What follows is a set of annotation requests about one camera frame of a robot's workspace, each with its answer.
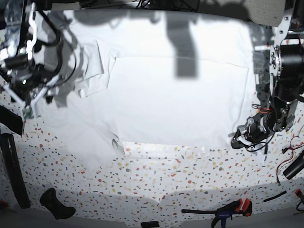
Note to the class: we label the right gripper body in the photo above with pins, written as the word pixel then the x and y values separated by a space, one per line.
pixel 28 82

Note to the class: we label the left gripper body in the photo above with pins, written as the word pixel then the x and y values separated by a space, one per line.
pixel 255 136

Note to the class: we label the white T-shirt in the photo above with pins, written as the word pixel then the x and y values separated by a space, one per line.
pixel 150 77

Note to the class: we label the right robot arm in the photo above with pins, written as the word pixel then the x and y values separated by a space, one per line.
pixel 21 31

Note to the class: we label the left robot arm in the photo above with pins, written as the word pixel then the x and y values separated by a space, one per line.
pixel 285 87

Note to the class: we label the black flat box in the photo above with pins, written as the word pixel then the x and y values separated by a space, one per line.
pixel 11 120

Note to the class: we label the black cylinder flashlight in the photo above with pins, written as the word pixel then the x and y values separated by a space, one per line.
pixel 295 167

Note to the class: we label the black curved stand leg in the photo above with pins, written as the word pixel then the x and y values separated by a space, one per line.
pixel 8 149

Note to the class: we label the black bar clamp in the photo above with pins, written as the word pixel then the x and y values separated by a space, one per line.
pixel 238 207

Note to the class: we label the black game controller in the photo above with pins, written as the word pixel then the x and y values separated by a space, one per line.
pixel 50 201

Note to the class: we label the terrazzo patterned tablecloth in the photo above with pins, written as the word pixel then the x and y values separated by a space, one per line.
pixel 156 181

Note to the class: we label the small black rectangular device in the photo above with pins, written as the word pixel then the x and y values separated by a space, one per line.
pixel 150 224

